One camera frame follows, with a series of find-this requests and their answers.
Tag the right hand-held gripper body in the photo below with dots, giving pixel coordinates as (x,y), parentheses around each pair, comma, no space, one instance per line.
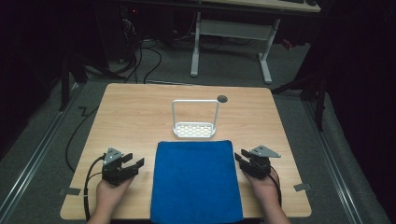
(259,166)

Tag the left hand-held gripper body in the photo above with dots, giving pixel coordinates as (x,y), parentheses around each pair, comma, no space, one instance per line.
(115,174)

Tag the person's left hand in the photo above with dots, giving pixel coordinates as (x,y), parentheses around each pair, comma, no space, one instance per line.
(108,196)

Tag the person's right hand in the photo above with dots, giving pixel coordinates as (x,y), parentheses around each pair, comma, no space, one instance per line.
(266,189)

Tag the grey tape piece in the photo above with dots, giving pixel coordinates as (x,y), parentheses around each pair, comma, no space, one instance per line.
(70,191)
(302,187)

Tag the blue cloth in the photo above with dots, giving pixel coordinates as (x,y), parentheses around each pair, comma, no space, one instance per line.
(196,183)

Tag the dark round table grommet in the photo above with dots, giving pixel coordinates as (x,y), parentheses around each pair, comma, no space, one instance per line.
(222,99)

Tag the black metal stand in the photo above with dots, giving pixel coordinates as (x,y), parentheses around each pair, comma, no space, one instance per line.
(67,81)
(317,93)

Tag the white-legged wooden desk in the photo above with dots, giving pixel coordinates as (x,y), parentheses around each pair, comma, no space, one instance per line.
(236,29)

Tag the metal floor rail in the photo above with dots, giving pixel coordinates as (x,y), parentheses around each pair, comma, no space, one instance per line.
(34,155)
(334,161)

